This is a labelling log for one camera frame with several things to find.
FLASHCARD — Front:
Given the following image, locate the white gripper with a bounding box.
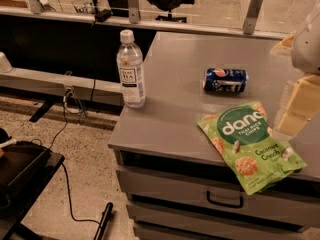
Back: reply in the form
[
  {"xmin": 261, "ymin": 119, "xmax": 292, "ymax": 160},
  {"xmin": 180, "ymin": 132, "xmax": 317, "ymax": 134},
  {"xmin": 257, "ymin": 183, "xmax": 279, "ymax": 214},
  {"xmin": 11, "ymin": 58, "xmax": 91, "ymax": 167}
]
[{"xmin": 270, "ymin": 1, "xmax": 320, "ymax": 136}]

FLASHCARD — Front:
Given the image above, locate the blue pepsi can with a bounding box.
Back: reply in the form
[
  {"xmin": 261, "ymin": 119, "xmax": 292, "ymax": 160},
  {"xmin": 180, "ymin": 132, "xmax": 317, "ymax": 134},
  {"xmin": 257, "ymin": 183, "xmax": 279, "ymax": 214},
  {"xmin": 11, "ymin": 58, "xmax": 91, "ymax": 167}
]
[{"xmin": 202, "ymin": 68, "xmax": 248, "ymax": 93}]

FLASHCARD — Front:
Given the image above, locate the green rice chips bag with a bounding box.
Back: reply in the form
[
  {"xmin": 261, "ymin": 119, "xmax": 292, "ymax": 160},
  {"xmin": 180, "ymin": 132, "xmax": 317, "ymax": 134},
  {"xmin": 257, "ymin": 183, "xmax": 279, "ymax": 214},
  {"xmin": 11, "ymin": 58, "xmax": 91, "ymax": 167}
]
[{"xmin": 198, "ymin": 101, "xmax": 307, "ymax": 195}]

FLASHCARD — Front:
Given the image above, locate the clear tea bottle white cap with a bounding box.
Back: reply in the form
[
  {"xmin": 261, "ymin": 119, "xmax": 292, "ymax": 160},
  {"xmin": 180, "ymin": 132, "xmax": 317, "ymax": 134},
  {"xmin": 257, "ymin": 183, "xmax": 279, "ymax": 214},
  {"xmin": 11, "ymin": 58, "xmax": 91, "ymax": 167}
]
[{"xmin": 117, "ymin": 29, "xmax": 146, "ymax": 108}]

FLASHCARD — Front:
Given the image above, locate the grey drawer cabinet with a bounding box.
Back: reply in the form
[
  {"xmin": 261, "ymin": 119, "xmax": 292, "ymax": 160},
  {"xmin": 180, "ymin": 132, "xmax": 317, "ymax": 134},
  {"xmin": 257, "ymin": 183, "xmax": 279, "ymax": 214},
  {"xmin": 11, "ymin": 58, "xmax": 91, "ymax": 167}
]
[{"xmin": 109, "ymin": 32, "xmax": 320, "ymax": 240}]

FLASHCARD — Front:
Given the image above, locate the black power adapter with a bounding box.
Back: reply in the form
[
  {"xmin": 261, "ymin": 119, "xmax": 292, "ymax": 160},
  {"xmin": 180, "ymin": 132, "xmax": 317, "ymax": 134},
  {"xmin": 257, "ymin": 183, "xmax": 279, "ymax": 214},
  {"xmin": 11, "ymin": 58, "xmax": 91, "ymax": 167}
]
[{"xmin": 95, "ymin": 9, "xmax": 112, "ymax": 22}]

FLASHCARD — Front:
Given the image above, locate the grey desk beam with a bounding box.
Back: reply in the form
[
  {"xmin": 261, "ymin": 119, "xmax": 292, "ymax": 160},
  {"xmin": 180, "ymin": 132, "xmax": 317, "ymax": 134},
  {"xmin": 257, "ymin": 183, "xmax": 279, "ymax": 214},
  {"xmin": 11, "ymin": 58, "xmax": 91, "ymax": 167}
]
[{"xmin": 0, "ymin": 68, "xmax": 124, "ymax": 106}]

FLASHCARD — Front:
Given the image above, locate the black flat bar on floor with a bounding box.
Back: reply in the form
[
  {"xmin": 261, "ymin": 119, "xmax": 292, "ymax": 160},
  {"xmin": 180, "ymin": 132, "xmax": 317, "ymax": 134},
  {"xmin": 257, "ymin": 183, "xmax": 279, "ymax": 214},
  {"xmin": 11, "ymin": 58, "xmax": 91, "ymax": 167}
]
[{"xmin": 93, "ymin": 202, "xmax": 113, "ymax": 240}]

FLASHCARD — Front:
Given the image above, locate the black side table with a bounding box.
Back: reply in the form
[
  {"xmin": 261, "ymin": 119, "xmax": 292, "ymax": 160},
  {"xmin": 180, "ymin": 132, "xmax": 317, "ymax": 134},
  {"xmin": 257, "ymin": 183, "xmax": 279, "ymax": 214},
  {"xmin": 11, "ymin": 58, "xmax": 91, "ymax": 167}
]
[{"xmin": 0, "ymin": 129, "xmax": 64, "ymax": 240}]

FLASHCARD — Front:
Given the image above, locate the grey metal bracket right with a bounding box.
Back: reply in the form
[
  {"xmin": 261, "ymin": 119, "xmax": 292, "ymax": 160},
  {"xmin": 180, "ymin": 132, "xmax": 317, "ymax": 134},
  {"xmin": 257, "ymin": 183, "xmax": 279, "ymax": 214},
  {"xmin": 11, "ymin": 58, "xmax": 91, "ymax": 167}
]
[{"xmin": 243, "ymin": 0, "xmax": 263, "ymax": 35}]

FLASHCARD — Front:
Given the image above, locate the black drawer handle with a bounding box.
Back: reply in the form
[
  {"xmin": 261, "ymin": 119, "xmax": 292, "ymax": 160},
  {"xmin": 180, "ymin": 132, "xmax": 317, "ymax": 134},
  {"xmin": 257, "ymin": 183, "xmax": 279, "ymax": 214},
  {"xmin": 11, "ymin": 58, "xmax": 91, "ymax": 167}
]
[{"xmin": 206, "ymin": 191, "xmax": 244, "ymax": 209}]

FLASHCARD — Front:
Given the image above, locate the grey metal bracket middle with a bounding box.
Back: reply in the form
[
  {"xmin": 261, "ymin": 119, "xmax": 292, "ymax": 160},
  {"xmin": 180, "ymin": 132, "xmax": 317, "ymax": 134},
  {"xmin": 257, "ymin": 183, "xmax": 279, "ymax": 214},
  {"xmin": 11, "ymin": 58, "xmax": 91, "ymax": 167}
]
[{"xmin": 128, "ymin": 0, "xmax": 140, "ymax": 24}]

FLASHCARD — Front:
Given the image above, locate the black floor cable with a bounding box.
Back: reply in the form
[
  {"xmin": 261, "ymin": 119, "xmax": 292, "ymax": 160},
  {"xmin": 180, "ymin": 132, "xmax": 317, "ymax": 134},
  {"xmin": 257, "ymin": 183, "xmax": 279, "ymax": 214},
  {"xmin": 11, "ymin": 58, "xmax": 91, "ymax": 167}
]
[{"xmin": 30, "ymin": 87, "xmax": 101, "ymax": 225}]

